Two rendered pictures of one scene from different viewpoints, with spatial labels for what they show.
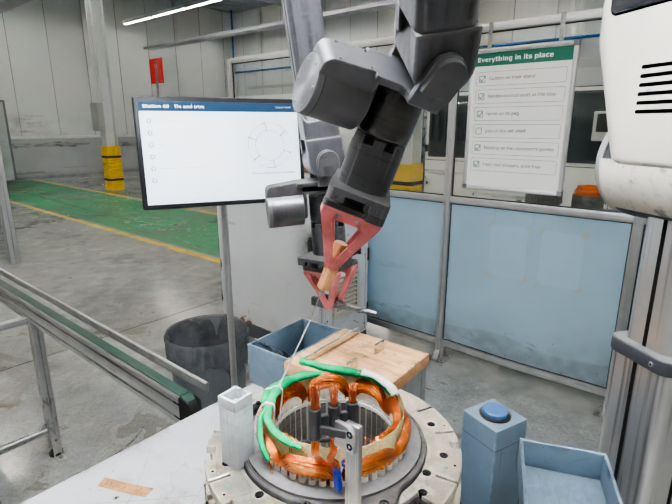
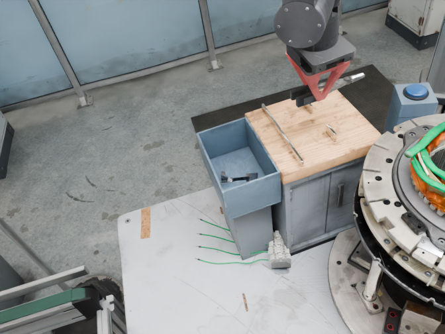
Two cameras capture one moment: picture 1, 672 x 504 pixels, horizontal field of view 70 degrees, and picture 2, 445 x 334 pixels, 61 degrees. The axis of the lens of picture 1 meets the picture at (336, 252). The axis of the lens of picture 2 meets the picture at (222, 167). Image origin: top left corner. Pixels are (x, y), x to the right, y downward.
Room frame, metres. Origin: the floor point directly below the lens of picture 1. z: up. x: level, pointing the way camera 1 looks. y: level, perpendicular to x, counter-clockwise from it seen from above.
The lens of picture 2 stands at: (0.59, 0.47, 1.56)
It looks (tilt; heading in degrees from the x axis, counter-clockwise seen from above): 46 degrees down; 313
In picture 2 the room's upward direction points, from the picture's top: 12 degrees counter-clockwise
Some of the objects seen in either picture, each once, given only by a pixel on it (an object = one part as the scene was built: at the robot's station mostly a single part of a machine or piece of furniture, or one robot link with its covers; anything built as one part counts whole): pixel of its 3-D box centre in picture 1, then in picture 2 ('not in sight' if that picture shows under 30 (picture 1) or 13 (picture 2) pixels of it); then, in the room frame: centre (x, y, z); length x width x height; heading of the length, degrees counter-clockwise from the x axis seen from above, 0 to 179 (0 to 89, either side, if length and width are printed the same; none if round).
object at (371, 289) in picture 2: not in sight; (377, 272); (0.62, 0.10, 0.91); 0.02 x 0.02 x 0.21
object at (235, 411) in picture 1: (237, 428); not in sight; (0.50, 0.12, 1.14); 0.03 x 0.03 x 0.09; 56
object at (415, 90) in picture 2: (495, 410); (416, 90); (0.69, -0.26, 1.04); 0.04 x 0.04 x 0.01
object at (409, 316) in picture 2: not in sight; (419, 323); (0.53, 0.12, 0.85); 0.06 x 0.04 x 0.05; 8
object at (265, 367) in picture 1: (297, 398); (243, 197); (0.91, 0.08, 0.92); 0.17 x 0.11 x 0.28; 143
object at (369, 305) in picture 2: not in sight; (369, 296); (0.62, 0.10, 0.81); 0.07 x 0.03 x 0.01; 139
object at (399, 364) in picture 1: (357, 363); (310, 130); (0.82, -0.04, 1.05); 0.20 x 0.19 x 0.02; 53
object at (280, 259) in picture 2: not in sight; (279, 249); (0.83, 0.09, 0.80); 0.10 x 0.05 x 0.04; 124
